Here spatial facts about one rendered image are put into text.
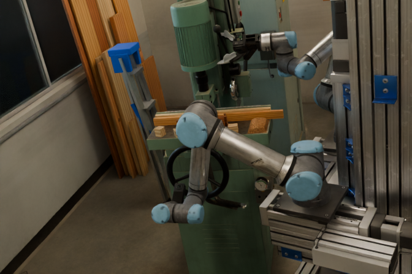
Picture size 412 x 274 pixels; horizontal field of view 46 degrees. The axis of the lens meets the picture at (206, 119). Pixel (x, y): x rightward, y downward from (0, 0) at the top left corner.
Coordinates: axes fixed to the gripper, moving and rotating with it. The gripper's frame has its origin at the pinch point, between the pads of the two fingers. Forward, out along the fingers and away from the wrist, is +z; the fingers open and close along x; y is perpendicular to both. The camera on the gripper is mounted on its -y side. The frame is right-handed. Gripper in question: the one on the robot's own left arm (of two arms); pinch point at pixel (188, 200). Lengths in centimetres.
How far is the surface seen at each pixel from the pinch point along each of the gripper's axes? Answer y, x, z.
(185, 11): -84, 2, -10
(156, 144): -25.2, -20.7, 12.0
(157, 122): -37, -25, 23
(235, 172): -11.8, 16.5, 21.5
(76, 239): 37, -108, 83
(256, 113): -40, 27, 24
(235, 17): -90, 16, 28
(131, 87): -63, -64, 74
